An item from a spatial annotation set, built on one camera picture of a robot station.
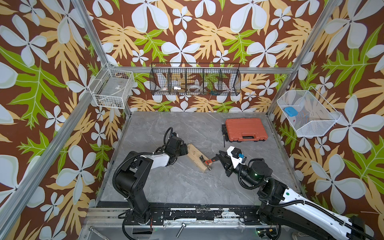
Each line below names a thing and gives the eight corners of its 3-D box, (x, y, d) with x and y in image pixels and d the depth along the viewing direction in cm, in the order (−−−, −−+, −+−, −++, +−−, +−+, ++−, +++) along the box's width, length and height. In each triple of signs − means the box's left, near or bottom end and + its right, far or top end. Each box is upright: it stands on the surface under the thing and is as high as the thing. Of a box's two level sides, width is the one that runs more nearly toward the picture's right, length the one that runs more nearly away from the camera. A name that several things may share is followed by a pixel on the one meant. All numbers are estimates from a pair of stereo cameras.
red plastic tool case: (227, 142, 105) (229, 138, 100) (224, 122, 117) (225, 117, 112) (266, 142, 105) (269, 138, 101) (258, 122, 117) (261, 117, 113)
